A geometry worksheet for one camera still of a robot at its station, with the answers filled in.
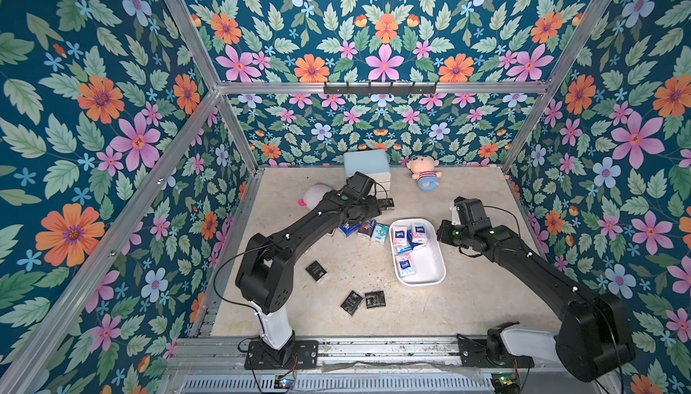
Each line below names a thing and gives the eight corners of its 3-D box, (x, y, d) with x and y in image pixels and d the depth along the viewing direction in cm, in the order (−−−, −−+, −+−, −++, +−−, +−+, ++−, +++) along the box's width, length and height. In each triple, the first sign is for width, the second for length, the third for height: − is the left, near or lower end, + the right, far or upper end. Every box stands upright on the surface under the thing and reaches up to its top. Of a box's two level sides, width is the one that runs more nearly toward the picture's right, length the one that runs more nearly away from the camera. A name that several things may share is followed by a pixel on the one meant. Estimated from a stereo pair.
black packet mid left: (306, 271, 92) (305, 268, 89) (317, 263, 94) (315, 259, 91) (317, 283, 89) (316, 280, 87) (327, 274, 91) (327, 271, 89)
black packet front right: (366, 309, 84) (366, 306, 82) (364, 295, 86) (364, 292, 84) (385, 306, 84) (385, 303, 82) (382, 292, 87) (383, 289, 85)
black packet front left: (341, 307, 84) (340, 305, 82) (352, 292, 87) (352, 289, 85) (352, 316, 82) (351, 314, 80) (363, 300, 85) (363, 297, 83)
